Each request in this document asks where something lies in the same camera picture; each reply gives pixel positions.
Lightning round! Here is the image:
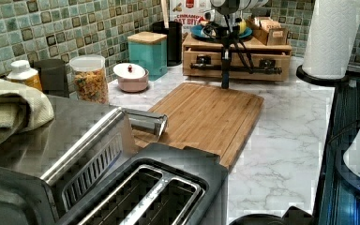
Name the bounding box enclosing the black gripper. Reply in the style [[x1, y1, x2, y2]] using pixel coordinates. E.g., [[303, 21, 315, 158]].
[[202, 18, 242, 89]]

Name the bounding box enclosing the wooden drawer with black handle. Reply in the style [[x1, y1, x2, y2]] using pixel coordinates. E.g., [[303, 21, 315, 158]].
[[183, 47, 291, 82]]

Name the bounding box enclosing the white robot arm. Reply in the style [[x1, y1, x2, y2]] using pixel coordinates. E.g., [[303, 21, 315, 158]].
[[202, 0, 268, 89]]

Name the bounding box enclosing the wooden drawer cabinet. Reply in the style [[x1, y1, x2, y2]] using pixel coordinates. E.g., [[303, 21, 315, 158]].
[[183, 35, 292, 82]]

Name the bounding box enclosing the blue plate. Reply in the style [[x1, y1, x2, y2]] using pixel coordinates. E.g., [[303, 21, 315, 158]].
[[190, 24, 253, 42]]

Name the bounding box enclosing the wooden tea bag box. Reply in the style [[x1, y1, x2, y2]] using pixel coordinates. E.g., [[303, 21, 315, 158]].
[[247, 17, 288, 46]]

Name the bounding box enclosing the cinnamon oat cereal box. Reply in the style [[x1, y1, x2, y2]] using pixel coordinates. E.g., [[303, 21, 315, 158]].
[[169, 0, 211, 33]]

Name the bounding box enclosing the black cylindrical canister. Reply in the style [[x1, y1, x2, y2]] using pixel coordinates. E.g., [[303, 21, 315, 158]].
[[153, 22, 182, 67]]

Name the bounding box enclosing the bamboo cutting board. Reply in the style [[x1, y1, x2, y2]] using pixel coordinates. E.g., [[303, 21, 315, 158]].
[[133, 82, 264, 170]]

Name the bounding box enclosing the black paper towel holder base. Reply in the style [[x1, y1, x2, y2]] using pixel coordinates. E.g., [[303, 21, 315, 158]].
[[296, 66, 349, 87]]

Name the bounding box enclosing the teal canister with wooden lid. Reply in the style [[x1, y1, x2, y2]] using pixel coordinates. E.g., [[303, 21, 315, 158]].
[[127, 32, 168, 81]]

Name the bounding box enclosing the pink ceramic lidded bowl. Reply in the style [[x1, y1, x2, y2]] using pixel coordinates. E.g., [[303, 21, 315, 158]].
[[113, 63, 149, 93]]

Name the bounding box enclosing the white paper towel roll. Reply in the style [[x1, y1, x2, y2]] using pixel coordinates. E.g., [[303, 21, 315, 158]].
[[302, 0, 360, 79]]

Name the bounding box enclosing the glass jar of cereal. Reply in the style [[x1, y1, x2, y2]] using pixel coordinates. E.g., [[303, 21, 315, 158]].
[[69, 54, 109, 104]]

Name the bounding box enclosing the black two-slot toaster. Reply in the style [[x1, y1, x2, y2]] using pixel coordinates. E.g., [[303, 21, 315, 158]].
[[57, 143, 228, 225]]

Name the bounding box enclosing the black square container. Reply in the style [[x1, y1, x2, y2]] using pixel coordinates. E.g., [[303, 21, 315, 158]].
[[32, 59, 69, 98]]

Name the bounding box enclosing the white lidded spice bottle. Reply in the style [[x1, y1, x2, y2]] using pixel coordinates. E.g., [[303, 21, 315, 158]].
[[7, 60, 42, 91]]

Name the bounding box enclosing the beige folded towel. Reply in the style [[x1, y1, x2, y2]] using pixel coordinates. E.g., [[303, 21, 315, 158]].
[[0, 79, 54, 144]]

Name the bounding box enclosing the stainless toaster oven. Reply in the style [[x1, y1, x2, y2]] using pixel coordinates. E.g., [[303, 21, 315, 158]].
[[0, 97, 167, 225]]

